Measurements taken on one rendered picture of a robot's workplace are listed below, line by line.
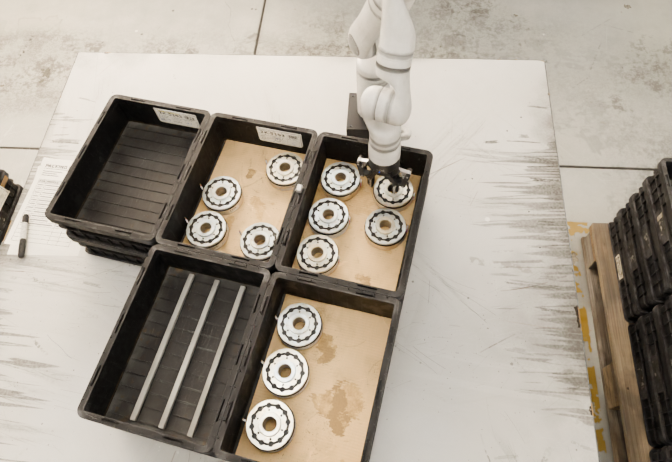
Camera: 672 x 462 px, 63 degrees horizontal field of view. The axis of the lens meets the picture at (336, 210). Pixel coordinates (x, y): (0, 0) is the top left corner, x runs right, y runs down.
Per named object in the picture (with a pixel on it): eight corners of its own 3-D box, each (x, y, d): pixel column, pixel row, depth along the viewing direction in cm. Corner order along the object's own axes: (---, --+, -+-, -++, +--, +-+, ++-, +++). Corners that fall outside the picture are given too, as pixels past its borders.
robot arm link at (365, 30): (362, -17, 113) (401, -34, 115) (340, 36, 140) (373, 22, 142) (382, 23, 113) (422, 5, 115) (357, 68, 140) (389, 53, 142)
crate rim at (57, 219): (115, 98, 155) (112, 93, 153) (214, 116, 150) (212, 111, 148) (46, 221, 137) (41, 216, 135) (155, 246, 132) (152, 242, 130)
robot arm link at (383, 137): (357, 145, 123) (394, 156, 121) (355, 100, 110) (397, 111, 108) (367, 121, 126) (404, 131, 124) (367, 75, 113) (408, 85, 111)
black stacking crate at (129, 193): (129, 120, 163) (113, 95, 153) (222, 137, 158) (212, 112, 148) (66, 237, 145) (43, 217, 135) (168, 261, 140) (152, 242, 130)
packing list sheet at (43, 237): (38, 157, 172) (37, 156, 172) (109, 160, 170) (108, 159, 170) (0, 253, 157) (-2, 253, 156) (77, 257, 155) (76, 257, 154)
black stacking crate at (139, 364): (169, 263, 140) (153, 244, 130) (279, 288, 135) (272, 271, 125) (100, 423, 122) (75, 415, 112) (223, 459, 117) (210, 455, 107)
